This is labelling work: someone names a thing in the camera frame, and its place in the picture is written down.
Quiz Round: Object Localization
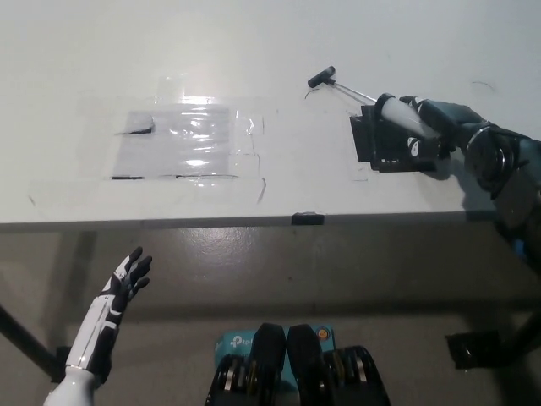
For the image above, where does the small white air pump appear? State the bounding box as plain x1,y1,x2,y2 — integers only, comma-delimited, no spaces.
307,64,441,143

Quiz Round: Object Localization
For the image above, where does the black slanted table leg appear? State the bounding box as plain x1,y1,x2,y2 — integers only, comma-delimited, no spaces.
0,300,74,385

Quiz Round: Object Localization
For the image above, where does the blue round object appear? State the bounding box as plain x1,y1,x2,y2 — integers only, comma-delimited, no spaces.
512,239,534,264

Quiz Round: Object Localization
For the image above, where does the teal router box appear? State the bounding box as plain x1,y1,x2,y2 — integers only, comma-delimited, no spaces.
214,326,337,384

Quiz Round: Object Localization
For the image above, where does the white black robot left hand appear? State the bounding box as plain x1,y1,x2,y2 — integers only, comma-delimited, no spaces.
41,247,154,406

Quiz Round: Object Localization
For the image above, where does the black table leg with foot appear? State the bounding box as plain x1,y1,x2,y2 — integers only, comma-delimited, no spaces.
445,307,541,373

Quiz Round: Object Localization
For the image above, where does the clear glossy tape sheet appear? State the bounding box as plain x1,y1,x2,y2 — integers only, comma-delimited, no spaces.
101,75,265,184

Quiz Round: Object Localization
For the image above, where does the black tape square patch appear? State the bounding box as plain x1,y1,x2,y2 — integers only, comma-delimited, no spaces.
349,103,439,173

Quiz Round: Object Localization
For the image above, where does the short black tape strip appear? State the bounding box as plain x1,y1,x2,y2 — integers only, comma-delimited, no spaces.
290,211,325,226

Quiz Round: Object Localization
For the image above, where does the black teal robot right hand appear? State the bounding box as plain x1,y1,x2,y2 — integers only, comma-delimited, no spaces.
398,96,490,171

